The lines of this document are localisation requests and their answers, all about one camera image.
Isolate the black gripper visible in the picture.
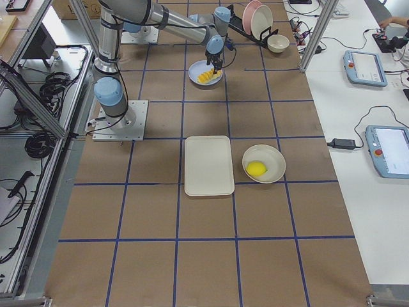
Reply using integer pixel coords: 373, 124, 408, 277
205, 52, 222, 77

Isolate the blue plate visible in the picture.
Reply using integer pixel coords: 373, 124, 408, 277
189, 60, 223, 87

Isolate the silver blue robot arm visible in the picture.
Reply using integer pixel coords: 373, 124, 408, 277
90, 1, 231, 139

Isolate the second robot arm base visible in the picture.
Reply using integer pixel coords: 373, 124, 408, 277
123, 22, 151, 36

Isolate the cream plate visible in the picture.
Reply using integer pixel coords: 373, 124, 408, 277
251, 4, 274, 40

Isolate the pink plate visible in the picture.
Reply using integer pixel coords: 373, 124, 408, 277
242, 0, 261, 35

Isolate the black dish rack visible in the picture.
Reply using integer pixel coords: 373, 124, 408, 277
228, 1, 279, 49

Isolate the cream bowl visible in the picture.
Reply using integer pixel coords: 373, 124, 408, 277
267, 34, 290, 53

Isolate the white rectangular tray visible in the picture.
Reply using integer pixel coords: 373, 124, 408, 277
184, 136, 235, 196

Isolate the yellow lemon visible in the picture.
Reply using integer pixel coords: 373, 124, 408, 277
245, 161, 268, 177

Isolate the black power adapter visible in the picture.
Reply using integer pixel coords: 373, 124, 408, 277
331, 138, 356, 150

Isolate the far blue teach pendant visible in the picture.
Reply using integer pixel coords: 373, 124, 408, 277
343, 50, 388, 87

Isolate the blue teach pendant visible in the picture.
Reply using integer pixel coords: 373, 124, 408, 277
365, 125, 409, 179
343, 50, 388, 87

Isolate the near blue teach pendant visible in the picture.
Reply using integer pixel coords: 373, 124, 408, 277
365, 125, 409, 179

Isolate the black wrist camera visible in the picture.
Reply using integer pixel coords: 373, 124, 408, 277
224, 38, 235, 51

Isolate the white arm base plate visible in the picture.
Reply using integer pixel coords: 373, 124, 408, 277
92, 100, 148, 141

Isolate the aluminium frame post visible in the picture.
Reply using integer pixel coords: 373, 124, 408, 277
299, 0, 338, 72

